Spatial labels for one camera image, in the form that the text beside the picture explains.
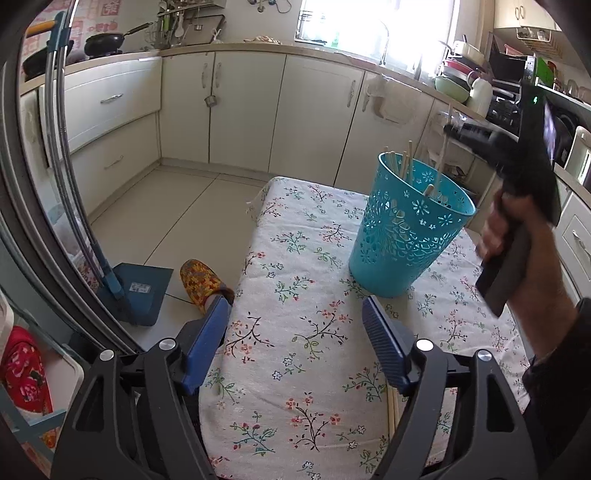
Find stack of dishes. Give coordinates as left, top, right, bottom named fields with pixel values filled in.
left=441, top=41, right=486, bottom=88

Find cream kitchen base cabinets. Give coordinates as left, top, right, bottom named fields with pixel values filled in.
left=159, top=51, right=439, bottom=185

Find bright kitchen window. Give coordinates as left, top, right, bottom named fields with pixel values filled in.
left=295, top=0, right=455, bottom=65

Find clear plastic bag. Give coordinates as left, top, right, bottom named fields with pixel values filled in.
left=53, top=203, right=93, bottom=268

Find bunch of pale chopsticks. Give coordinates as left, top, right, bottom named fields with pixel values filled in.
left=385, top=141, right=439, bottom=199

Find metal utensil rack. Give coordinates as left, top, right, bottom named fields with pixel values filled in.
left=157, top=0, right=223, bottom=49

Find cream cabinets with silver handles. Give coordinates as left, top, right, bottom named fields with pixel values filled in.
left=549, top=166, right=591, bottom=305

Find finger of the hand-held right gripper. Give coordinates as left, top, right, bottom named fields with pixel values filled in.
left=443, top=121, right=504, bottom=158

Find green bowl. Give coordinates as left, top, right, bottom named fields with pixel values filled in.
left=434, top=76, right=472, bottom=103

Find black kitchen appliance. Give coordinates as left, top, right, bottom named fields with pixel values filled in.
left=487, top=44, right=536, bottom=134

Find white plastic container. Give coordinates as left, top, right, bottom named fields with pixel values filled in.
left=0, top=295, right=86, bottom=467

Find cream upper cabinet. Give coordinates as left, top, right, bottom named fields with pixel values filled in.
left=494, top=0, right=561, bottom=33

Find yellow floral slipper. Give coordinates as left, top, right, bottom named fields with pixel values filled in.
left=179, top=259, right=235, bottom=315

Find metal kitchen faucet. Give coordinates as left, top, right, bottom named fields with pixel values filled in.
left=378, top=21, right=392, bottom=66

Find white countertop appliance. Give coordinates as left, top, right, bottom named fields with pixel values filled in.
left=566, top=127, right=591, bottom=185

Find pink wall sticker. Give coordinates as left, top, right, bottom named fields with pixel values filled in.
left=23, top=0, right=122, bottom=51

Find floral cloth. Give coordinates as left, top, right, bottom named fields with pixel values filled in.
left=76, top=258, right=102, bottom=294

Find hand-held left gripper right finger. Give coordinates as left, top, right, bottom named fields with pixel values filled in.
left=361, top=295, right=541, bottom=480

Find black frying pan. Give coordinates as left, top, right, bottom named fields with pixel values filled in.
left=84, top=22, right=153, bottom=58

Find person's right forearm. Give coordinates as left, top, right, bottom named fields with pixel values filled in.
left=508, top=277, right=591, bottom=480

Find dark metal frame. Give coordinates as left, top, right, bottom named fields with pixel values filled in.
left=0, top=0, right=137, bottom=356

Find red floral cloth item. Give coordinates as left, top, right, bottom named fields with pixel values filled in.
left=0, top=325, right=54, bottom=414

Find white plastic wall holder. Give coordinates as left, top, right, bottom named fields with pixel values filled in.
left=365, top=76, right=435, bottom=125

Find floral tablecloth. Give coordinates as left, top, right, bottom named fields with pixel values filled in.
left=198, top=176, right=532, bottom=480

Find person's right hand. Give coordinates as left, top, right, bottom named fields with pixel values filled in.
left=476, top=191, right=578, bottom=324

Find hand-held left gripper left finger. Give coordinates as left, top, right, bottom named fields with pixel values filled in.
left=53, top=295, right=234, bottom=480

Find blue long-handled dustpan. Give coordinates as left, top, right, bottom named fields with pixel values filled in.
left=46, top=11, right=175, bottom=328

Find dark cooking pan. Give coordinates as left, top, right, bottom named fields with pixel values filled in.
left=22, top=41, right=75, bottom=79

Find teal perforated plastic basket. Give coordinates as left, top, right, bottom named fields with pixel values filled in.
left=348, top=151, right=477, bottom=298

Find cream drawer cabinet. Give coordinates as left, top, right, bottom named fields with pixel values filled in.
left=37, top=55, right=162, bottom=217

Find white jug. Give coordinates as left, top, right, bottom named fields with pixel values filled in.
left=467, top=78, right=494, bottom=118

